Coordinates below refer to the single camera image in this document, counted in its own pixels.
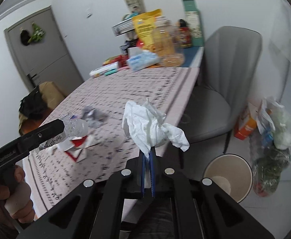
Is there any white tissue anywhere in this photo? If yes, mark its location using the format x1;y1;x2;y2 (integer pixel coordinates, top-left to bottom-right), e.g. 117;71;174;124
122;100;190;159

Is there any red white cigarette pack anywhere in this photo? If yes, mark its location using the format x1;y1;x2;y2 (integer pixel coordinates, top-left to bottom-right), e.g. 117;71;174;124
57;135;99;162

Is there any crushed clear plastic bottle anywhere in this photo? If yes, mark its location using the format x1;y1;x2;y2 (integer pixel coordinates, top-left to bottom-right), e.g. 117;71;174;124
39;114;89;151

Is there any beige round trash bin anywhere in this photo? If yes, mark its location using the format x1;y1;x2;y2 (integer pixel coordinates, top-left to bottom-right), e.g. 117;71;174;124
203;154;253;203

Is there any person's left hand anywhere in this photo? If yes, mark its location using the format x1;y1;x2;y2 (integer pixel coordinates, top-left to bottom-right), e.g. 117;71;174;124
0;165;36;229

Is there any brown chair with clothes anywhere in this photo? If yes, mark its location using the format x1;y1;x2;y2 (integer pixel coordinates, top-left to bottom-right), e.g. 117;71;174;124
18;81;66;136

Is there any crumpled silver foil wrapper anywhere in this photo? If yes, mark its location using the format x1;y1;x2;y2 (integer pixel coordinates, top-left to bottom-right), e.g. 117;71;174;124
81;105;108;128

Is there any pink patterned tablecloth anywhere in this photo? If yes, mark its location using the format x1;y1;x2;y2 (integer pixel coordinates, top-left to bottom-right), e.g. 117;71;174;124
23;68;199;216

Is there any teal marker pen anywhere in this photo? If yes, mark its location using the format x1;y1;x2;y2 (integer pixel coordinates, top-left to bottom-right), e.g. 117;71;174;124
104;69;121;76

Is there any white wrap roll box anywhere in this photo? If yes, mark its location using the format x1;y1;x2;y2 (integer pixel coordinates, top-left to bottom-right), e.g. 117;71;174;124
89;62;120;78

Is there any blue tissue pack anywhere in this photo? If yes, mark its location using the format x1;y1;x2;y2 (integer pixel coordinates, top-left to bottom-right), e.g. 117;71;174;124
126;50;161;72

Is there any orange white carton box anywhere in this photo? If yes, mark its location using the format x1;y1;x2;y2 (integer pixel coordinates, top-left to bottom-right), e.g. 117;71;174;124
234;103;258;140

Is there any grey upholstered chair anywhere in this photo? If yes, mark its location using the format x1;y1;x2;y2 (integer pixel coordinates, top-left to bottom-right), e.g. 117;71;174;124
179;26;262;147

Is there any grey door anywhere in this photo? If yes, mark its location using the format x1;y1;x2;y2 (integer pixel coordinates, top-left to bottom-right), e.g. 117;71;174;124
4;7;84;95

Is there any clear bag of greens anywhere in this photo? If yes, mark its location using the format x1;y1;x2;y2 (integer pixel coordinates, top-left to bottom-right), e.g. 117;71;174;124
250;140;291;197

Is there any clear plastic jar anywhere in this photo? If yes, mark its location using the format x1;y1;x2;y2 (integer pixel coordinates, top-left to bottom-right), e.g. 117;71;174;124
151;16;185;67

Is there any red decorated tin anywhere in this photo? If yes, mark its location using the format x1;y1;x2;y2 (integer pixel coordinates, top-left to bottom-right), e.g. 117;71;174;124
177;19;192;48

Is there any white plastic grocery bag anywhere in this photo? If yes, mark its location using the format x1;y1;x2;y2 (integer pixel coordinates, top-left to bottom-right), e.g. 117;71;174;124
256;97;291;150

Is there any yellow snack bag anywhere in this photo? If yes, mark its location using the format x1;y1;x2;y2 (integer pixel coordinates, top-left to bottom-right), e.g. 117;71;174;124
132;9;162;52

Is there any tall green box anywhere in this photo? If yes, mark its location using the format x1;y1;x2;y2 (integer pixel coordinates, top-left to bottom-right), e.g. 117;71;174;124
182;0;204;46

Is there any printed paper bag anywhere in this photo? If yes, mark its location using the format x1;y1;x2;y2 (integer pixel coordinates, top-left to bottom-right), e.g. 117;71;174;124
115;0;147;16

